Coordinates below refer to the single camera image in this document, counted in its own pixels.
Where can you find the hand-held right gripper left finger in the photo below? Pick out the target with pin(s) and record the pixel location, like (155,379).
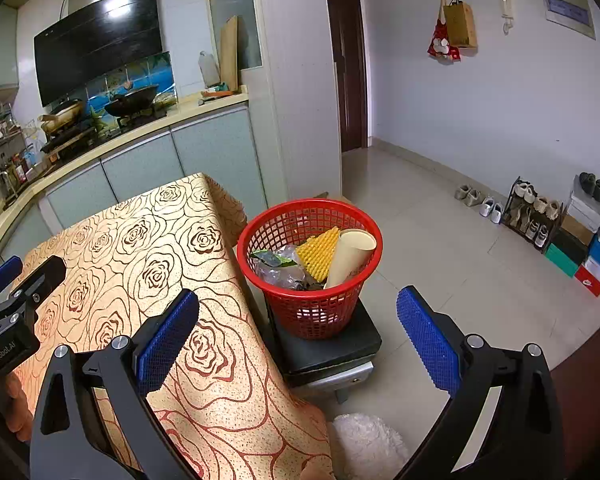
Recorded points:
(167,342)

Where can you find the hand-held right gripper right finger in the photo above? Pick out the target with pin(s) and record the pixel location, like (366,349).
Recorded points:
(427,340)

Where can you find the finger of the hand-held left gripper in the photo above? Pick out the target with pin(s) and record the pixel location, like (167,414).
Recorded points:
(2,272)
(42,277)

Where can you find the beige paper cup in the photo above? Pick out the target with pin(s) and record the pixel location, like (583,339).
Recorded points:
(347,260)

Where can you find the red plastic mesh basket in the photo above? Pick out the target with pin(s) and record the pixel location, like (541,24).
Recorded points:
(305,315)

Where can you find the yellow foam net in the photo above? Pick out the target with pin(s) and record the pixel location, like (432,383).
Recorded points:
(317,255)

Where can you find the person's left hand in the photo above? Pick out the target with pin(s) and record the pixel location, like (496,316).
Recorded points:
(20,407)

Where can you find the black padded stool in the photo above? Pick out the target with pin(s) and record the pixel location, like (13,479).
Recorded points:
(330,355)

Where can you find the metal spice rack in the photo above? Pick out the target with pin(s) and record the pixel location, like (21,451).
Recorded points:
(2,160)

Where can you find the white fluffy rug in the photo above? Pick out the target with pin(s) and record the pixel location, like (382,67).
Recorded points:
(367,447)

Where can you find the clear plastic bag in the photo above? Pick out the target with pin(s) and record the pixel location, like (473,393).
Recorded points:
(280,277)

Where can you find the black portable cooktop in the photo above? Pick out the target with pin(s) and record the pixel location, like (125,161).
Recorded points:
(67,141)

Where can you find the white pair of shoes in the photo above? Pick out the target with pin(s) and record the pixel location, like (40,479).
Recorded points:
(491,210)

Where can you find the pale kitchen counter cabinet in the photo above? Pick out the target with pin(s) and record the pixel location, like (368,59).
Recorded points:
(145,167)

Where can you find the beige pair of shoes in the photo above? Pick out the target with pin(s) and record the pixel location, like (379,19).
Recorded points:
(467,195)

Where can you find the gold cooking pot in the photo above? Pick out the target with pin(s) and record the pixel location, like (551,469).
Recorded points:
(62,116)

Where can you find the dark shoe rack with shoes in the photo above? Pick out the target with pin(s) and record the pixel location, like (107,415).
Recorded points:
(532,215)

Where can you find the dark brown furniture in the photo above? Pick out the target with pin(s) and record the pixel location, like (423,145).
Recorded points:
(592,410)

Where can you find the black gas hob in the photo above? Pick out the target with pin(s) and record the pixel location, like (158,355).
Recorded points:
(140,119)

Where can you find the stack of shoe boxes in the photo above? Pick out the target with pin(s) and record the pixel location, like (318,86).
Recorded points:
(595,255)

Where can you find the black wok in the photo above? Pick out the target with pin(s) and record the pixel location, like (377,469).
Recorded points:
(132,100)

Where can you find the dark pair of shoes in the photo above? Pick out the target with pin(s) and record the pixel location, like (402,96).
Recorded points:
(592,185)

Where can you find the blue sea picture splashback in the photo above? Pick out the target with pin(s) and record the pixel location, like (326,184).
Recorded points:
(157,72)

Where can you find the black range hood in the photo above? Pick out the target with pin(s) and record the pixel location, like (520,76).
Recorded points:
(95,45)

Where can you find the translucent plastic bottle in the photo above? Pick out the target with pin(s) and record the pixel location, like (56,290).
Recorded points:
(209,71)

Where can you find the wooden cutting board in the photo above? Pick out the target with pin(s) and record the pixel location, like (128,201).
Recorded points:
(230,55)

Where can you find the red printed hanging bag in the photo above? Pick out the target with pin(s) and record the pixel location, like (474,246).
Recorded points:
(442,42)

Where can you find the brown paper bag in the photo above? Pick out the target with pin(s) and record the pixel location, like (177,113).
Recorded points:
(460,25)

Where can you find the frosted glass window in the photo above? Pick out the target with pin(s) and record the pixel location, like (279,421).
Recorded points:
(232,15)

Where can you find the white intercom handset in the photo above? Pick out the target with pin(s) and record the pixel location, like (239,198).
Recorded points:
(506,7)

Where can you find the dark wooden door frame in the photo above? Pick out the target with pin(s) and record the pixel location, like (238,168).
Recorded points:
(347,60)

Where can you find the framed wall panel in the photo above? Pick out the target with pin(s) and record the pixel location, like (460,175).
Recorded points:
(569,9)

